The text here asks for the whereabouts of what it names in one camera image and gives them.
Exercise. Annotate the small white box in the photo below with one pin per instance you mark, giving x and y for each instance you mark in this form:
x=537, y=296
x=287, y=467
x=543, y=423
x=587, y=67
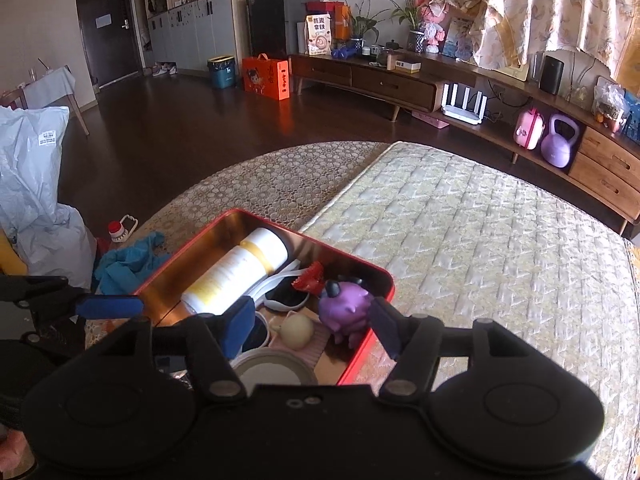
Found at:
x=405, y=65

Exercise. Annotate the white snack bag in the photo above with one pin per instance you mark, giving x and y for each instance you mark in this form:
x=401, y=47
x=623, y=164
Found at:
x=319, y=35

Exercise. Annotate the blue cloth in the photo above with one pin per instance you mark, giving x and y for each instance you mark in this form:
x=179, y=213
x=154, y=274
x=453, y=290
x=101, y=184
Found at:
x=125, y=265

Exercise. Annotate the white sunglasses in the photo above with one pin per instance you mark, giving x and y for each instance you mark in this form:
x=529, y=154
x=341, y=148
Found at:
x=287, y=300

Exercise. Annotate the flat red box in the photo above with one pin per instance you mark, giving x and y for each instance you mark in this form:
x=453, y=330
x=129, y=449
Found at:
x=320, y=7

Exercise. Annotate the clear plastic bag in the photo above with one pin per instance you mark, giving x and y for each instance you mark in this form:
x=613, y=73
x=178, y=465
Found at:
x=610, y=100

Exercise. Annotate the cream scalloped board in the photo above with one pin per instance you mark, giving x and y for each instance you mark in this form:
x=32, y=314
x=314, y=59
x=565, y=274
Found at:
x=582, y=80

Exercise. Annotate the pink doll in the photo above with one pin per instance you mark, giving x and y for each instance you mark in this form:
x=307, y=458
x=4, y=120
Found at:
x=432, y=30

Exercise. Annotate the red hair clip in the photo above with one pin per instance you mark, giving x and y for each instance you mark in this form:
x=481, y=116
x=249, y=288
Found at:
x=307, y=277

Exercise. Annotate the wooden wall cabinet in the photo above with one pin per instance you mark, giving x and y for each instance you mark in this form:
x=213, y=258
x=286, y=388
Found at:
x=200, y=25

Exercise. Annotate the teal bin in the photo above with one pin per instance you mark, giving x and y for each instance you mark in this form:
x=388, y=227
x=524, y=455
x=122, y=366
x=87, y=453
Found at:
x=221, y=75

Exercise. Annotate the floral cover cloth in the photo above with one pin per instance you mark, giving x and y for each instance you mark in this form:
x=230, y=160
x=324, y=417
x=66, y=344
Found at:
x=550, y=5

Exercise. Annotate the blue picture book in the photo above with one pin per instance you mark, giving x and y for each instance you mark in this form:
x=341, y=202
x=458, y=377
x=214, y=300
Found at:
x=457, y=42

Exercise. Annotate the cream round knob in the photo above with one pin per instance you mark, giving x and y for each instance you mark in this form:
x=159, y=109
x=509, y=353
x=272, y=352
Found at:
x=299, y=331

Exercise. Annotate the white plastic bag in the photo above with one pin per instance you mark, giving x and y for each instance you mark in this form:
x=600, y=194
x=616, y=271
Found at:
x=35, y=185

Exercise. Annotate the black speaker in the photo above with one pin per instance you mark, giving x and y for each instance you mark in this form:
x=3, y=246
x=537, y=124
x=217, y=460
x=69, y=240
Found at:
x=551, y=75

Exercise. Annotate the table with white cloth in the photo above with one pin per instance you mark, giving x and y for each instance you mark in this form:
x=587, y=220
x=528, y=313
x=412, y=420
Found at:
x=50, y=85

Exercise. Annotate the white router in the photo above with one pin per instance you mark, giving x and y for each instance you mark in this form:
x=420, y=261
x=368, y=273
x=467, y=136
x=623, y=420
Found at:
x=465, y=110

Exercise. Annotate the orange gift box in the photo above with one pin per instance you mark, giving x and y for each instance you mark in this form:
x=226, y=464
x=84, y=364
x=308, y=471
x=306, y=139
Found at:
x=265, y=77

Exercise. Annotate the wooden television cabinet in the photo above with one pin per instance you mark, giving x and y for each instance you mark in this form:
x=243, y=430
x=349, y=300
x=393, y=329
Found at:
x=390, y=82

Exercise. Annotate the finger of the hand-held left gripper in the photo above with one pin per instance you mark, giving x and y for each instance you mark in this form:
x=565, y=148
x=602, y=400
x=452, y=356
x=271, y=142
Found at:
x=107, y=306

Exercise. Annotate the toy teeth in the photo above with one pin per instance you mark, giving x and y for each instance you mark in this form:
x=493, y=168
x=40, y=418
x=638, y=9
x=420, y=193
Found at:
x=122, y=230

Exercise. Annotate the dark door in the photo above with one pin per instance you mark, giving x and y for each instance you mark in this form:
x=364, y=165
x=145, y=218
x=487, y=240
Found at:
x=107, y=35

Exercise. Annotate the white yellow bottle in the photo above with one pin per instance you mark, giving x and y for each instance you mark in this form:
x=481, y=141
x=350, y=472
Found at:
x=235, y=270

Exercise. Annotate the flat pink box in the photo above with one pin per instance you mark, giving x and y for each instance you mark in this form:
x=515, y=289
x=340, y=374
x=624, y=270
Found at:
x=430, y=119

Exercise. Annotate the purple spiky toy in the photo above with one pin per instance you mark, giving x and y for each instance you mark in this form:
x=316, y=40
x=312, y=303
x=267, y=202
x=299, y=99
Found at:
x=345, y=310

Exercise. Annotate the cream quilted mat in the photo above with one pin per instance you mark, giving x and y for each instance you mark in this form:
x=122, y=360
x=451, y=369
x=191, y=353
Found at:
x=475, y=235

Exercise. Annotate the purple kettlebell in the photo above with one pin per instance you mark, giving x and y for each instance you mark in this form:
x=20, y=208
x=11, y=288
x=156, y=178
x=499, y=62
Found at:
x=557, y=150

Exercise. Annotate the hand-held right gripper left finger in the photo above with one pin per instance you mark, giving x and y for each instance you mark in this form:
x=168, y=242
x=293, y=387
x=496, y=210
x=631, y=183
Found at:
x=237, y=325

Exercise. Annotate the red tin box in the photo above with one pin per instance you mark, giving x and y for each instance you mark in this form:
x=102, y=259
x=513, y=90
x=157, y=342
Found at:
x=215, y=245

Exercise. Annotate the pair of shoes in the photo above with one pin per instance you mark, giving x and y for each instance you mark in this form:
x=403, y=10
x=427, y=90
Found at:
x=165, y=69

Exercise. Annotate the orchid plant patterned pot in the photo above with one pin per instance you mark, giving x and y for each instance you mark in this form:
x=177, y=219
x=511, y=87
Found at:
x=415, y=40

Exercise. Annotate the pink toy case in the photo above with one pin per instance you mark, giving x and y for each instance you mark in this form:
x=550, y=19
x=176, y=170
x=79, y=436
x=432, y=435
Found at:
x=527, y=132

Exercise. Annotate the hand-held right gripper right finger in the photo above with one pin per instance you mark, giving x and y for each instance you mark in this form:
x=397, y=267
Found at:
x=385, y=327

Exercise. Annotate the small potted plant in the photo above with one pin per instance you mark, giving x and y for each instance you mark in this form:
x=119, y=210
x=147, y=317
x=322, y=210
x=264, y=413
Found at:
x=356, y=44

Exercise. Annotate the black mini fridge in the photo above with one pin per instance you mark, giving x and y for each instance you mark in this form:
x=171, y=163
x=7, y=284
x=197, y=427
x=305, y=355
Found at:
x=275, y=20

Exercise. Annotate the blue picture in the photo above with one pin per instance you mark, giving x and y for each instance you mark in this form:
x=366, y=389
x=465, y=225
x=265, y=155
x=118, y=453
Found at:
x=632, y=120

